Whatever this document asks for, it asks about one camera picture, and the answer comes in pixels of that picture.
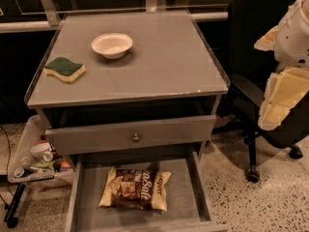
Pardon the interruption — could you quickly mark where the black stand leg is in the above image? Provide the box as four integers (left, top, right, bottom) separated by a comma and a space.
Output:
4, 184, 25, 228

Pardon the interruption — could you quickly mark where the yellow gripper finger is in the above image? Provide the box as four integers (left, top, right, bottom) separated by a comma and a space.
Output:
254, 26, 277, 51
258, 67, 309, 131

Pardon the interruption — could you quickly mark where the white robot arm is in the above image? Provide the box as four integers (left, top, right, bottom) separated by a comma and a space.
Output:
254, 0, 309, 131

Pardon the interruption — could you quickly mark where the round metal drawer knob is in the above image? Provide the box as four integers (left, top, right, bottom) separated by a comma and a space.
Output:
132, 133, 140, 142

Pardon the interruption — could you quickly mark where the green yellow sponge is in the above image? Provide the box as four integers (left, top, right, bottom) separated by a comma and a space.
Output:
43, 57, 86, 83

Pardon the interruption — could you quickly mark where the white cup in bin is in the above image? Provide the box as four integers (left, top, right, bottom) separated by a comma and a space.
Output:
30, 142, 51, 159

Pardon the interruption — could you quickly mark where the grey open middle drawer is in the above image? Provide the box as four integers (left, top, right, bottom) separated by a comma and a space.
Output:
65, 147, 228, 232

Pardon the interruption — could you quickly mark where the white paper bowl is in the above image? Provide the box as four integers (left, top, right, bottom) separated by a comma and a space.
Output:
91, 33, 133, 60

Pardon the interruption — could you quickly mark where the grey top drawer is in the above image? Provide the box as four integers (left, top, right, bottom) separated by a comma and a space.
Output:
45, 115, 216, 155

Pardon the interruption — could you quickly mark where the metal railing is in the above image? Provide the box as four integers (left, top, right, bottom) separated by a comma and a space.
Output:
0, 0, 309, 35

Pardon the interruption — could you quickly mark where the brown chip bag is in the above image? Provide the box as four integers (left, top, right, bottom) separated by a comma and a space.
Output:
98, 168, 171, 212

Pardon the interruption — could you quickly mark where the black office chair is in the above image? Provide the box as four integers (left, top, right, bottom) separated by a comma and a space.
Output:
217, 0, 309, 183

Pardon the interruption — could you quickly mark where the grey drawer cabinet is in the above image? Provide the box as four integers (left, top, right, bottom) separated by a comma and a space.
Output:
24, 10, 232, 161

